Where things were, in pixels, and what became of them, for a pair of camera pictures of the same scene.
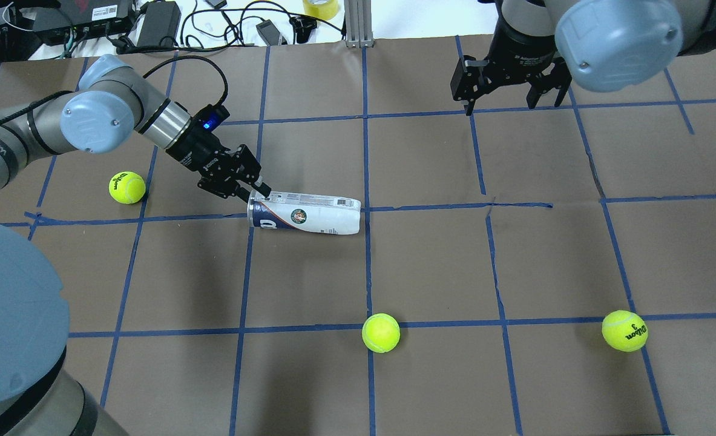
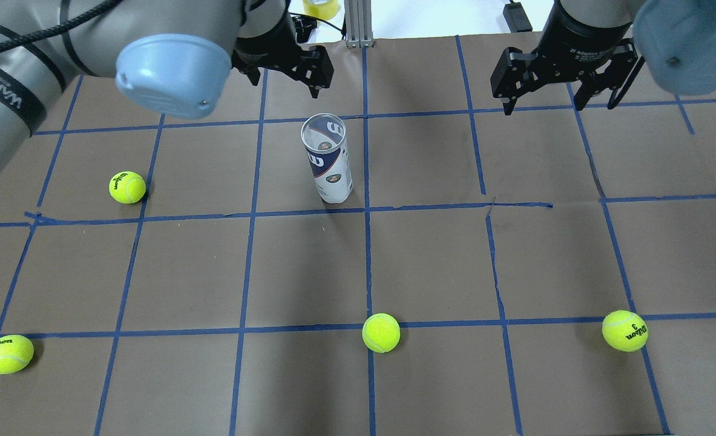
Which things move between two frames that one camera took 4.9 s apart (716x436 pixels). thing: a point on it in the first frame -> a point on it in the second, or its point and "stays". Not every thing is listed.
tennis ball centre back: x=624 y=330 stays
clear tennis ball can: x=293 y=211 -> x=324 y=137
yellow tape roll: x=326 y=9 stays
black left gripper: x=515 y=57 -> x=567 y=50
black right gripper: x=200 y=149 -> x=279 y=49
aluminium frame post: x=358 y=24 stays
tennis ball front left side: x=127 y=188 stays
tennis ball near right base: x=380 y=332 stays
